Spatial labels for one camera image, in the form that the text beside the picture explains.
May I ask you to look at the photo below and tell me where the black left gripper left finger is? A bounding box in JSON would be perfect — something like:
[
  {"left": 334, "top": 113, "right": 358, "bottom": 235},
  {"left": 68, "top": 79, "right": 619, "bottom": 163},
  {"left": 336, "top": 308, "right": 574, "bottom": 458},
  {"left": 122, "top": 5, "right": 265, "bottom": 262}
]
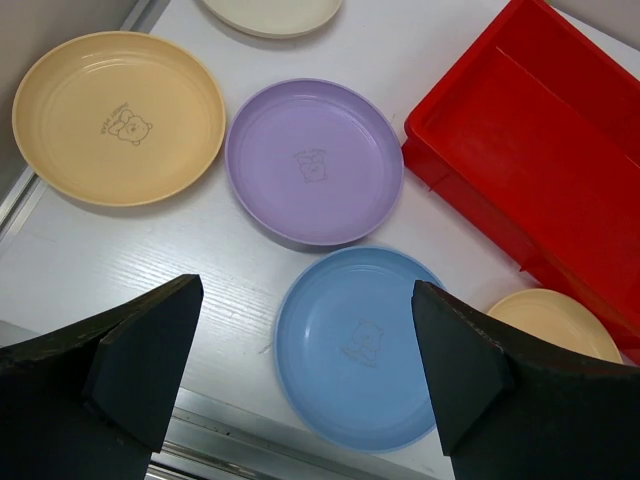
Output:
[{"left": 1, "top": 274, "right": 203, "bottom": 479}]

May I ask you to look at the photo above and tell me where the red plastic bin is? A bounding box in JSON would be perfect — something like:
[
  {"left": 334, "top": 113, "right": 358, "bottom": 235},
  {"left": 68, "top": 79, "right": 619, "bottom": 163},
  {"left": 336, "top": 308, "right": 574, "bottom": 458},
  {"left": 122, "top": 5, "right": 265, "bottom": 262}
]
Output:
[{"left": 403, "top": 1, "right": 639, "bottom": 358}]

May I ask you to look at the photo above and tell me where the purple plate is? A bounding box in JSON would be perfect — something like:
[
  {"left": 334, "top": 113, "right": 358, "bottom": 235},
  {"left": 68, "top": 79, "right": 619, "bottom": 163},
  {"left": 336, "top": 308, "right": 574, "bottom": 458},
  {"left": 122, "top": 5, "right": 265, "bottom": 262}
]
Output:
[{"left": 225, "top": 79, "right": 404, "bottom": 246}]

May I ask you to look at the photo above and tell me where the cream white plate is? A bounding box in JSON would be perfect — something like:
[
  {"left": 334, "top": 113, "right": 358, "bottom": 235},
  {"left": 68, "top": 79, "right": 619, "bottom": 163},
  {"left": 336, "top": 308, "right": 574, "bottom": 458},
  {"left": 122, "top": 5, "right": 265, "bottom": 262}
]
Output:
[{"left": 203, "top": 0, "right": 342, "bottom": 39}]

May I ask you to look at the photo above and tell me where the yellow plate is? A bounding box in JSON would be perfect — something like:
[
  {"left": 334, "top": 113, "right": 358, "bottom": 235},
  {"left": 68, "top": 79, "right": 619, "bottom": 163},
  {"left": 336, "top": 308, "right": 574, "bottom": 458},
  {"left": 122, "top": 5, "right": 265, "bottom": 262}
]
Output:
[
  {"left": 12, "top": 31, "right": 226, "bottom": 207},
  {"left": 487, "top": 288, "right": 623, "bottom": 364}
]

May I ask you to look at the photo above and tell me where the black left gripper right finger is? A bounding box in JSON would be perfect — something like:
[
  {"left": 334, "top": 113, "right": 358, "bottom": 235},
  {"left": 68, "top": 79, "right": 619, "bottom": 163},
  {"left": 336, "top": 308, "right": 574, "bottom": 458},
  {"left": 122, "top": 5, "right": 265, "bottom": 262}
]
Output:
[{"left": 411, "top": 281, "right": 639, "bottom": 479}]

